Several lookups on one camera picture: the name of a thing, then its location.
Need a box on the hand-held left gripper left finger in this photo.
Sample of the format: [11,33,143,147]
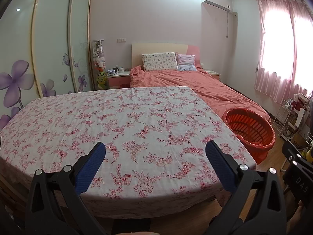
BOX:
[26,142,107,235]

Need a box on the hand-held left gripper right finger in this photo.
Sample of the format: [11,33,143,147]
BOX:
[205,141,288,235]

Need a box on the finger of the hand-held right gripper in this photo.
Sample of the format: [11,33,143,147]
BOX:
[282,141,307,167]

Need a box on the orange plastic basket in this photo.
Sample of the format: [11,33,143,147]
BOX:
[222,108,276,165]

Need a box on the person's right hand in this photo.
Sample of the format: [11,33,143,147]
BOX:
[291,200,305,227]

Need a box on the yellow item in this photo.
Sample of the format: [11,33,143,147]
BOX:
[300,147,313,162]

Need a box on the pink floral tablecloth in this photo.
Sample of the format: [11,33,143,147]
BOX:
[0,86,257,219]

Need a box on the pink bed duvet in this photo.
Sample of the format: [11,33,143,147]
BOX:
[129,65,272,126]

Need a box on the wooden table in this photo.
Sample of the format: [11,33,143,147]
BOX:
[0,176,28,223]

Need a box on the green frog plush toy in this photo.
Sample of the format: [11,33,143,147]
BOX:
[96,71,108,90]

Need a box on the small white nightstand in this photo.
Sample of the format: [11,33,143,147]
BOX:
[205,70,221,81]

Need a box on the pink and white nightstand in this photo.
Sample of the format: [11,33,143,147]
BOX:
[106,71,131,89]

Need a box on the pink curtain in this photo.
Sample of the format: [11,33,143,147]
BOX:
[254,0,313,104]

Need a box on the pink striped pillow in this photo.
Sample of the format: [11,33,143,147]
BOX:
[176,52,197,71]

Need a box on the clear tube of plush toys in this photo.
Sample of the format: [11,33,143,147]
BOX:
[92,40,107,72]

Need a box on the floral print pillow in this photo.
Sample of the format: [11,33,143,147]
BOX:
[142,52,179,72]

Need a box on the beige and pink headboard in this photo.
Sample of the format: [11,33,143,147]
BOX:
[131,43,200,71]

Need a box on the flower print sliding wardrobe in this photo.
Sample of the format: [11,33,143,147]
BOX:
[0,0,95,129]

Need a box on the white air conditioner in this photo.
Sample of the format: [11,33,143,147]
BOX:
[201,0,231,12]

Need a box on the white wire rack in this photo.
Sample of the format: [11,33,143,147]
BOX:
[273,99,297,140]

